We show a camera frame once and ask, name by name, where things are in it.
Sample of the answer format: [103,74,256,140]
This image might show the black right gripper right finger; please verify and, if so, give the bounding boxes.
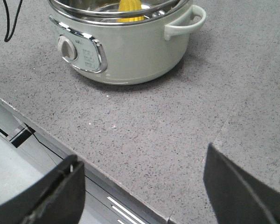
[203,144,280,224]

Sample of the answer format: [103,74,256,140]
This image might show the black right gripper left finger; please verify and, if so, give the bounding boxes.
[0,155,85,224]

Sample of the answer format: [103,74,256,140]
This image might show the yellow corn cob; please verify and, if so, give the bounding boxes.
[117,0,144,22]

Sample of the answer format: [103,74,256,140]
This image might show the pale green electric cooking pot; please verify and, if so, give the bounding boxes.
[49,0,206,85]

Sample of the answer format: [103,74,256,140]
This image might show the grey cabinet below counter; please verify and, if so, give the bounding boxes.
[0,99,171,224]

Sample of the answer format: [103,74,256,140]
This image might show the black cable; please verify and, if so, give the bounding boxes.
[2,0,23,43]

